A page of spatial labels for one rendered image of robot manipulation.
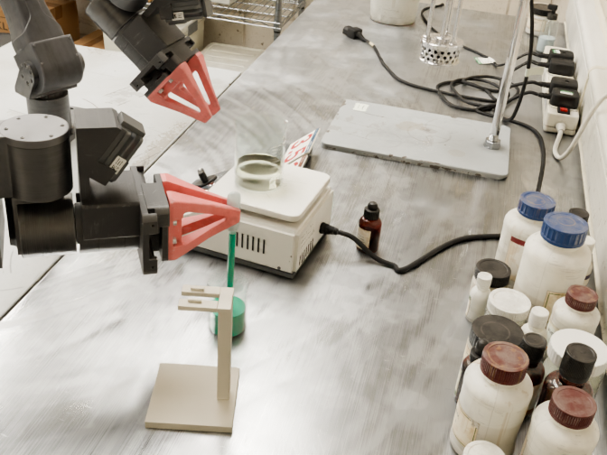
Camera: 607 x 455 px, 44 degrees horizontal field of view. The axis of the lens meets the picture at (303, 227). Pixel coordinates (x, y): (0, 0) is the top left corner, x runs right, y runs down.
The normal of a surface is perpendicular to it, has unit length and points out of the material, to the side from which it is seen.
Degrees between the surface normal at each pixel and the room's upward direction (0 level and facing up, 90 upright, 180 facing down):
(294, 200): 0
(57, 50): 56
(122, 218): 90
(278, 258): 90
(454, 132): 0
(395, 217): 0
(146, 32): 85
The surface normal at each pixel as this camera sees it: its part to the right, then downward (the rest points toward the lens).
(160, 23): 0.70, -0.55
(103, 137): 0.29, 0.52
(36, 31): 0.67, -0.15
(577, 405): 0.08, -0.84
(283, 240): -0.36, 0.47
